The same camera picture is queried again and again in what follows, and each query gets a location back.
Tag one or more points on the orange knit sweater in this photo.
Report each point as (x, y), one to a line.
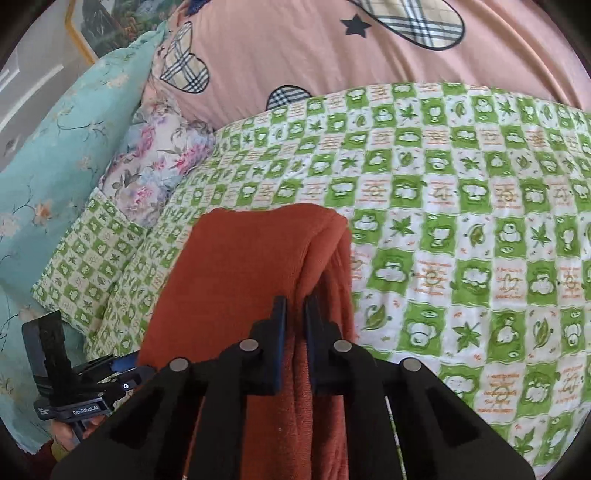
(240, 258)

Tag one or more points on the teal floral bed sheet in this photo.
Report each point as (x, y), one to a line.
(14, 332)

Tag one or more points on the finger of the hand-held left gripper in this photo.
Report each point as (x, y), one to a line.
(120, 364)

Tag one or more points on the person's left hand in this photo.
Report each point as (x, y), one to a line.
(62, 438)

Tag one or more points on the green checked blanket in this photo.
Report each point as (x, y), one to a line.
(461, 230)

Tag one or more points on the teal floral pillow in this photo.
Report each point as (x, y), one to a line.
(55, 152)

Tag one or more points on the purple floral pillow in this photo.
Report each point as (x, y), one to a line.
(152, 161)

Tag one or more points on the gold framed painting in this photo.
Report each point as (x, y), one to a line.
(120, 23)

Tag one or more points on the dark red cloth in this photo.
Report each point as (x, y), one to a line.
(46, 454)

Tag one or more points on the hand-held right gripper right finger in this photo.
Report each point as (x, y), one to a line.
(314, 350)

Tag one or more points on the pink plaid-heart pillow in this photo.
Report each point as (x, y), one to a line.
(323, 46)

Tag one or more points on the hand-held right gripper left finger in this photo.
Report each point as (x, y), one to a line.
(277, 350)

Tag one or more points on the green checked pillow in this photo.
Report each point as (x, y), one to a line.
(87, 267)

